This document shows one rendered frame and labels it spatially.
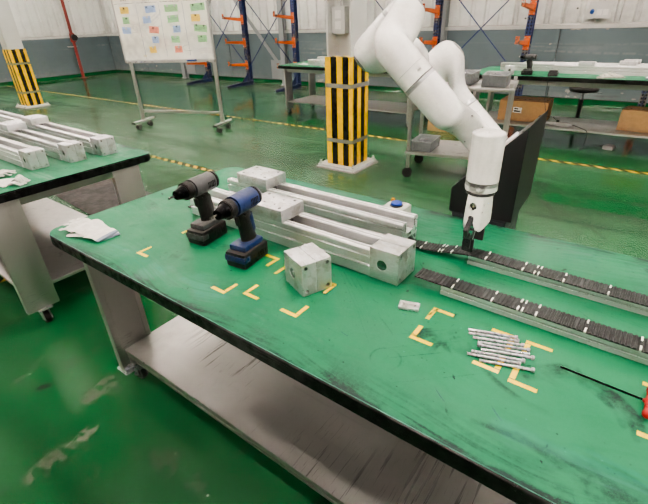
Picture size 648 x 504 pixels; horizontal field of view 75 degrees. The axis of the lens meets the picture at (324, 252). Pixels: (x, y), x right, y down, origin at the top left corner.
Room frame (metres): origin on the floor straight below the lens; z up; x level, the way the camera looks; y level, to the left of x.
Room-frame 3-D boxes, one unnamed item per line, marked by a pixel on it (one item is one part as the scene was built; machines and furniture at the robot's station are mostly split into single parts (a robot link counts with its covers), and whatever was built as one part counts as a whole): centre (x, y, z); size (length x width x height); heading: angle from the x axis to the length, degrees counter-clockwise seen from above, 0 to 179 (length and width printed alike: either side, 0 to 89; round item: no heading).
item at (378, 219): (1.45, 0.04, 0.82); 0.80 x 0.10 x 0.09; 52
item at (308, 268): (1.00, 0.04, 0.83); 0.11 x 0.10 x 0.10; 121
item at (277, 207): (1.31, 0.16, 0.87); 0.16 x 0.11 x 0.07; 52
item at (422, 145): (4.17, -1.31, 0.50); 1.03 x 0.55 x 1.01; 64
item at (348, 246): (1.31, 0.16, 0.82); 0.80 x 0.10 x 0.09; 52
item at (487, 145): (1.09, -0.43, 1.10); 0.09 x 0.08 x 0.13; 158
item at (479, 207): (1.08, -0.43, 0.95); 0.10 x 0.07 x 0.11; 142
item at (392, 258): (1.04, -0.20, 0.83); 0.12 x 0.09 x 0.10; 142
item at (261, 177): (1.61, 0.24, 0.87); 0.16 x 0.11 x 0.07; 52
